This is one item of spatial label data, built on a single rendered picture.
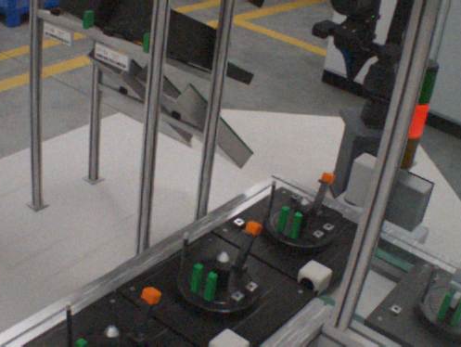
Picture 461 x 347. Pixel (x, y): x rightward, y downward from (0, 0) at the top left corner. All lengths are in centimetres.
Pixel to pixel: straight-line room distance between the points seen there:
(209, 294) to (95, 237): 41
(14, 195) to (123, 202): 25
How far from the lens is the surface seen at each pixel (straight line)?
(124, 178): 156
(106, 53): 111
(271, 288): 111
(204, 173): 127
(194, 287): 104
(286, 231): 122
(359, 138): 148
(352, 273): 102
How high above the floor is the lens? 167
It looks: 30 degrees down
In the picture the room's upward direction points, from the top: 8 degrees clockwise
